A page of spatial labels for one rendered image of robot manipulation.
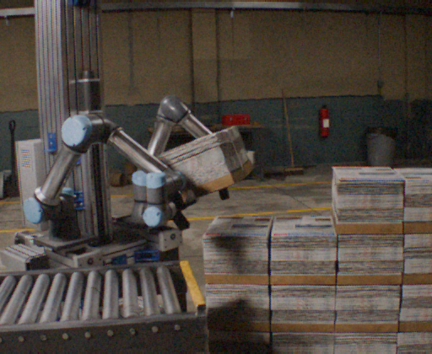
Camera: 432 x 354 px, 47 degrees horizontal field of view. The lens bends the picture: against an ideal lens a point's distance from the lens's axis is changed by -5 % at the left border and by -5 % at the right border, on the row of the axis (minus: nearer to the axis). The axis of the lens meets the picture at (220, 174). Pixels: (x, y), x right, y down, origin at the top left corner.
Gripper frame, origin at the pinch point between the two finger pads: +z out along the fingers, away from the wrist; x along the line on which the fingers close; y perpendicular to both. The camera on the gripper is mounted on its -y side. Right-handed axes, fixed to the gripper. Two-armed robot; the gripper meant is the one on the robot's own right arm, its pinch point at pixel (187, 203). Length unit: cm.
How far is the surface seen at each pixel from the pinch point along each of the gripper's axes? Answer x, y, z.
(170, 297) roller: -8, -22, -59
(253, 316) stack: -5, -59, 7
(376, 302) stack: -59, -71, 14
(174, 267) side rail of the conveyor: 2.8, -19.1, -28.5
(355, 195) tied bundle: -66, -22, 14
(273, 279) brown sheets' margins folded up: -20, -45, 8
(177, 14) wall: 165, 254, 615
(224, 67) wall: 134, 144, 651
